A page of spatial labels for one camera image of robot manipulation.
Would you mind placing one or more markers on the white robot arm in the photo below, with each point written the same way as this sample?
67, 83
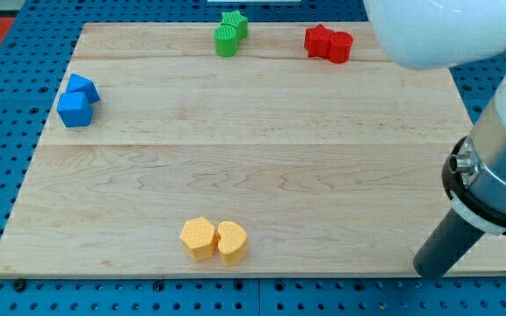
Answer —
428, 34

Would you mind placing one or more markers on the light wooden board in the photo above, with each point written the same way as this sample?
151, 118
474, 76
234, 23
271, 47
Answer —
333, 170

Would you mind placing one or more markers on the yellow heart block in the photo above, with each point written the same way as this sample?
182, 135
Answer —
233, 244

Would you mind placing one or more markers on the yellow hexagon block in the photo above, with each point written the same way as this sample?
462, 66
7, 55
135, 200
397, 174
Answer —
199, 238

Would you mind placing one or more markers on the green cylinder block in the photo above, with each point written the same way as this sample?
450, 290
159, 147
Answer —
226, 41

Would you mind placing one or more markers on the red star block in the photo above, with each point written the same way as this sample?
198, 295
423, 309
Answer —
317, 40

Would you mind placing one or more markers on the green star block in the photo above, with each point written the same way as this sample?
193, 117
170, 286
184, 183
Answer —
237, 20

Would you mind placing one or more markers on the red cylinder block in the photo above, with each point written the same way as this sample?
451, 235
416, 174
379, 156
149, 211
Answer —
340, 44

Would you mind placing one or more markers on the blue cube block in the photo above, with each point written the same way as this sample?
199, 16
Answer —
74, 109

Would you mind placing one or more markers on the blue triangle block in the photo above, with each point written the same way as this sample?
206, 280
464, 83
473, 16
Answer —
78, 83

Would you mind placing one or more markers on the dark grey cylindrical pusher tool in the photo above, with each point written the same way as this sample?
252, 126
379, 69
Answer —
450, 240

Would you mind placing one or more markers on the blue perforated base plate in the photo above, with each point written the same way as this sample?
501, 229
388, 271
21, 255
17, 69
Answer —
34, 55

